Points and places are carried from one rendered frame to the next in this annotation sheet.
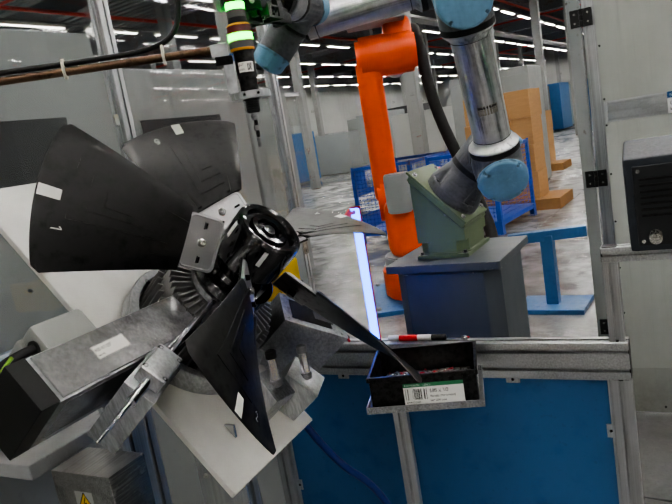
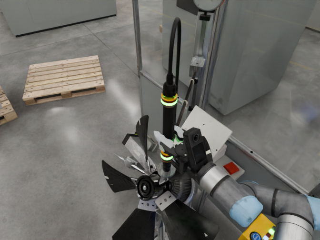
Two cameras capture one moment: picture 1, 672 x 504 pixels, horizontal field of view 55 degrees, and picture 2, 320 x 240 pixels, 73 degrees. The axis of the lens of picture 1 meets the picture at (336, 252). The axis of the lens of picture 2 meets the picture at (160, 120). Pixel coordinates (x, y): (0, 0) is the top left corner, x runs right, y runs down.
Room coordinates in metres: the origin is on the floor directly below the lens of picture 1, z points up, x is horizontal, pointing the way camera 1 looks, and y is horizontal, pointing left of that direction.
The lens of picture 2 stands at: (1.33, -0.33, 2.17)
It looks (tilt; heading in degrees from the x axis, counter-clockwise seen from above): 45 degrees down; 114
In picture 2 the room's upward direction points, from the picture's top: straight up
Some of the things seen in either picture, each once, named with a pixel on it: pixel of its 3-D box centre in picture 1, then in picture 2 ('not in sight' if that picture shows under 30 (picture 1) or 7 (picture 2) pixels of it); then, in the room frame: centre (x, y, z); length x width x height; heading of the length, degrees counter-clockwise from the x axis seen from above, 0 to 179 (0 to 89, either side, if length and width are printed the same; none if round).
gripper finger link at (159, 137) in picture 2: not in sight; (162, 144); (1.16, 0.07, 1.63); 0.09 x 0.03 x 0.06; 164
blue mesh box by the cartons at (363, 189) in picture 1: (406, 195); not in sight; (8.34, -1.03, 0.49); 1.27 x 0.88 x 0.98; 147
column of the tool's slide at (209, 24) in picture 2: not in sight; (189, 132); (1.07, 0.82, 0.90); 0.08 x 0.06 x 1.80; 7
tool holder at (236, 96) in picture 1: (240, 71); (167, 160); (1.16, 0.11, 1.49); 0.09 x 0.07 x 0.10; 97
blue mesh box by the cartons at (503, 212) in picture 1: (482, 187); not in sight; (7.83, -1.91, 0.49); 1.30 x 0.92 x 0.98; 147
